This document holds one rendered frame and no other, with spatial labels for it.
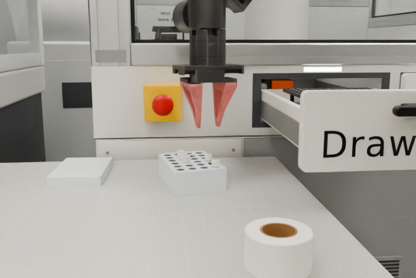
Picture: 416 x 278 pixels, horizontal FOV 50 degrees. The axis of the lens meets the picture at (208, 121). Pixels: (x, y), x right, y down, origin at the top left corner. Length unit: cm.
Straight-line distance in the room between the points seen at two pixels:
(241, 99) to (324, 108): 34
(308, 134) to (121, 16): 47
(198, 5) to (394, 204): 65
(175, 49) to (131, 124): 17
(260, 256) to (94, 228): 23
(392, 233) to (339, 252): 58
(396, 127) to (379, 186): 42
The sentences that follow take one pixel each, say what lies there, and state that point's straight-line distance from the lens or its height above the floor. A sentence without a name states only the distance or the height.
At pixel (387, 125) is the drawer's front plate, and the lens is 65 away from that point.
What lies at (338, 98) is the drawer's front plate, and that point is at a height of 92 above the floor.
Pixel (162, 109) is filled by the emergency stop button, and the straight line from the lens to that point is 84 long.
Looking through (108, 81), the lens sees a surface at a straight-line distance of 92.
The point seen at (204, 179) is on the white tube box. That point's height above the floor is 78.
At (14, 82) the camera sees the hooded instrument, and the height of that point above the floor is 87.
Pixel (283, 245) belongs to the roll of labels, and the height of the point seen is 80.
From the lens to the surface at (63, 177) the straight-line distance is 77.
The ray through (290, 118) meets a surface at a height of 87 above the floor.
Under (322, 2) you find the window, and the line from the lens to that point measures 98.
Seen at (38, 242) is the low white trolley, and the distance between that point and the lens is 58.
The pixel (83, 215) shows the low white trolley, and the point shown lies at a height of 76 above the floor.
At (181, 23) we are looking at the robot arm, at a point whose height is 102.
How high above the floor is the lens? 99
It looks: 10 degrees down
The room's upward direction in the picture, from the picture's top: straight up
